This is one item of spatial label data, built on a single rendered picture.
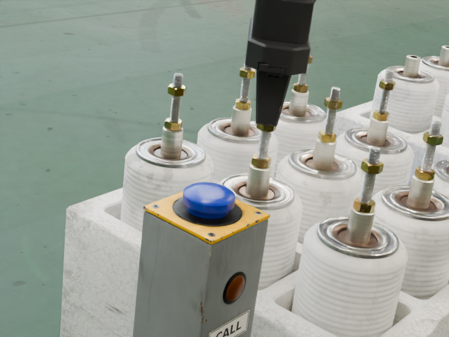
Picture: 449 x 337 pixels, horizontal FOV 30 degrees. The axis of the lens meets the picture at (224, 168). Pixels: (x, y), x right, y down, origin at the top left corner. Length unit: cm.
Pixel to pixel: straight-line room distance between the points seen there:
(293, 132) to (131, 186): 24
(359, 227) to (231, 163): 24
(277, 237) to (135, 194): 17
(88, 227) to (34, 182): 51
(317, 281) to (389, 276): 6
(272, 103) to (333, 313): 20
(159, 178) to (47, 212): 47
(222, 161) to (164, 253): 33
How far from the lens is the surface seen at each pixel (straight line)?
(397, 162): 99
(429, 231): 84
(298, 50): 73
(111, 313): 93
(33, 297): 111
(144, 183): 87
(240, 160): 95
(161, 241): 63
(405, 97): 130
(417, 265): 86
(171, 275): 64
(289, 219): 81
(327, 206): 89
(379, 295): 76
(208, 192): 63
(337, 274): 75
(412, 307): 84
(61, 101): 178
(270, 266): 83
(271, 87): 77
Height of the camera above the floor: 60
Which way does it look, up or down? 23 degrees down
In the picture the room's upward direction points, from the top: 7 degrees clockwise
